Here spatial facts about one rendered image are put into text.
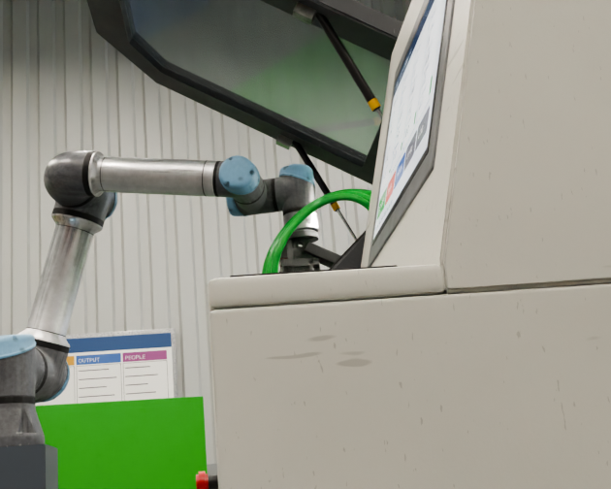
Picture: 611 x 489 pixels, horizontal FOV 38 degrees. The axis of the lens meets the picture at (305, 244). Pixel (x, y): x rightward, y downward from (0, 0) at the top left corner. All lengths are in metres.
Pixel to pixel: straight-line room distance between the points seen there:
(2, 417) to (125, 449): 3.28
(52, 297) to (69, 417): 3.11
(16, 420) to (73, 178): 0.50
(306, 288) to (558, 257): 0.24
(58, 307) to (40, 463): 0.38
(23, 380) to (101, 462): 3.24
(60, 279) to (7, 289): 6.70
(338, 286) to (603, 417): 0.27
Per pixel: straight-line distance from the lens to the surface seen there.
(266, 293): 0.82
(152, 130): 9.02
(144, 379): 8.34
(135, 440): 5.11
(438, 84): 1.04
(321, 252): 1.90
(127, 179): 1.89
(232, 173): 1.80
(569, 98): 0.95
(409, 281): 0.84
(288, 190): 1.92
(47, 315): 2.01
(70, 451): 5.09
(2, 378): 1.86
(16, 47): 9.52
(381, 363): 0.82
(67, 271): 2.02
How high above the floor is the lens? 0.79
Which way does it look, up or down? 15 degrees up
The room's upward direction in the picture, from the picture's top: 5 degrees counter-clockwise
